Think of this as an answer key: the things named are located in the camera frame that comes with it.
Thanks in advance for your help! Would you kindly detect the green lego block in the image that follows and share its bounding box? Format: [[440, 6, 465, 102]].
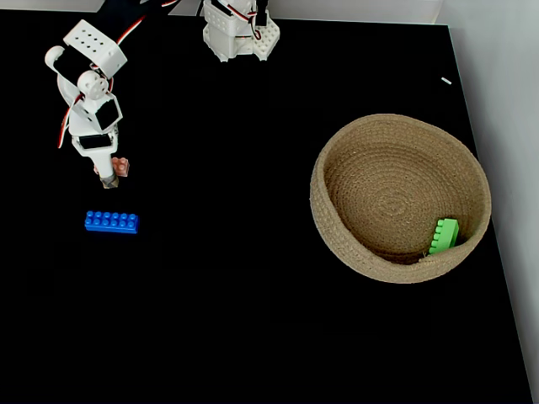
[[427, 216, 462, 257]]

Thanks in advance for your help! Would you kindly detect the pink lego block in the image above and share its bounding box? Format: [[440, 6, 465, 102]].
[[93, 156, 131, 179]]

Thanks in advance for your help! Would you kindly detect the red black arm cable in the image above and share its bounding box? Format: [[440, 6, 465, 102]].
[[114, 14, 147, 46]]

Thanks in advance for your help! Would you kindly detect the woven rope basket tray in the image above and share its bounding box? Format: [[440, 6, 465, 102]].
[[309, 113, 494, 284]]

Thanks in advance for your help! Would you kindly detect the blue lego block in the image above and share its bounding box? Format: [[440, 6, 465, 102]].
[[83, 210, 140, 235]]

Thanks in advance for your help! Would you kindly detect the red black gripper cable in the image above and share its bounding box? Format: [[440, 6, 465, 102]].
[[56, 93, 85, 150]]

